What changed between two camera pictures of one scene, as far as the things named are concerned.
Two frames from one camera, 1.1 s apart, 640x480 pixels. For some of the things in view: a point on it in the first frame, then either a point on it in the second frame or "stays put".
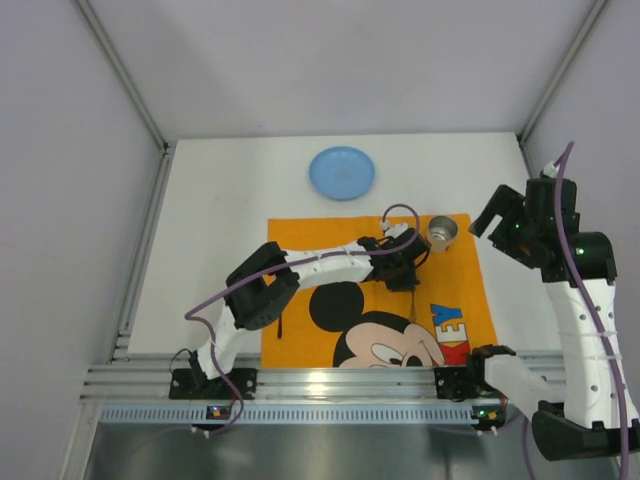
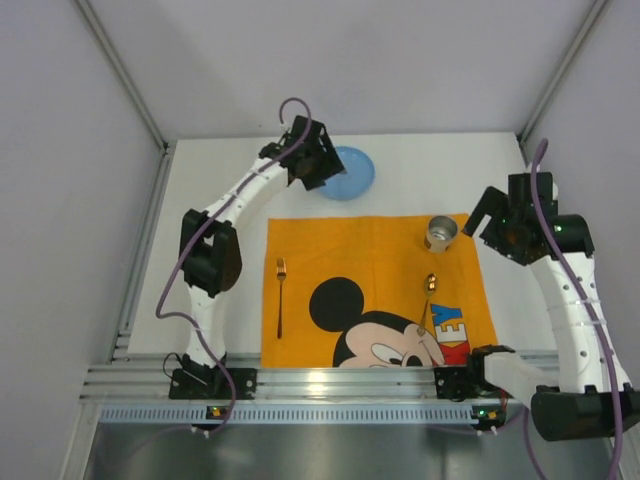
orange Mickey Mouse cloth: [439, 323] stays put
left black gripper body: [413, 250] to [322, 163]
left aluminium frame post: [161, 180] stays put
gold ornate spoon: [413, 318] to [430, 285]
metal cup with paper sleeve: [442, 230] stays put
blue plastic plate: [341, 173] stays put
